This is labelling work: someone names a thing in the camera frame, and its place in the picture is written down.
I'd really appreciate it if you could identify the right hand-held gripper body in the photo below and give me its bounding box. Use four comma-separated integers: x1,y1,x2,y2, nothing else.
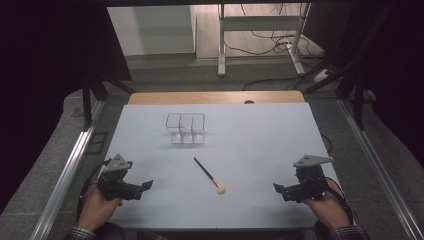
282,154,335,203

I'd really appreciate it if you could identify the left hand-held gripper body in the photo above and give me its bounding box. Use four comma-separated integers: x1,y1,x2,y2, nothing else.
96,153,145,201

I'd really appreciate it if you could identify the black handled makeup brush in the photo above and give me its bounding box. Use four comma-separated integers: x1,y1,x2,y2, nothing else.
193,156,227,196

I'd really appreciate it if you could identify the clear plastic organizer box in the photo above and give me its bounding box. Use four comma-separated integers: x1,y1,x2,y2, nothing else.
165,112,207,146

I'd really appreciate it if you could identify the person's left hand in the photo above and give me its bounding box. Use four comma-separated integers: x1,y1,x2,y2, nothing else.
76,184,123,232

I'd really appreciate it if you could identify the person's right hand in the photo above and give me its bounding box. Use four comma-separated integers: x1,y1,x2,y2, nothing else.
302,179,352,231

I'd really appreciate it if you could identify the white table cover board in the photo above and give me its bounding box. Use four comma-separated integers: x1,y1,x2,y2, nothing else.
105,102,344,230

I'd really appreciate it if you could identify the black metal stand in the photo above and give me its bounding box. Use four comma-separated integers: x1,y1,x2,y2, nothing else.
301,59,368,132
81,77,137,132

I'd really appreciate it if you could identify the wooden table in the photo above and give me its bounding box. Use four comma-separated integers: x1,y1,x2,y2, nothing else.
128,90,306,106

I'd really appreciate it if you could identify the white power strip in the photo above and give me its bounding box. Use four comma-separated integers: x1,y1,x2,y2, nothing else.
312,68,332,84

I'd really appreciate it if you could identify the black curtain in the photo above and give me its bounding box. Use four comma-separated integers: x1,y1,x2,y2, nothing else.
302,0,424,165
0,0,133,215

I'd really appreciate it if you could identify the white cabinet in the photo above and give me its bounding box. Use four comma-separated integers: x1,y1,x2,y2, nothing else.
106,4,198,57

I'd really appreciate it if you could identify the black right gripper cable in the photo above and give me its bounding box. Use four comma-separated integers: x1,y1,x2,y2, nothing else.
309,174,355,225

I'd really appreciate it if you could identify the black thin cable loop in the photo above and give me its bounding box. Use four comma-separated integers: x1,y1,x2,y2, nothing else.
321,133,334,155

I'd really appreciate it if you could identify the aluminium floor rail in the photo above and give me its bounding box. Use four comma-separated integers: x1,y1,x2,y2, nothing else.
29,99,106,240
336,98,424,240

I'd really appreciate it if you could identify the black floor cable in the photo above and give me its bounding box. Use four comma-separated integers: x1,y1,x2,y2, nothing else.
241,76,302,92

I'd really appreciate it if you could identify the tangle of black floor cables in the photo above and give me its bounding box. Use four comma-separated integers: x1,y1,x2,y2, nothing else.
222,3,327,62

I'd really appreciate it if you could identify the white metal desk frame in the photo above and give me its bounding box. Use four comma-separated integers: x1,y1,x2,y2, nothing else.
217,3,312,78

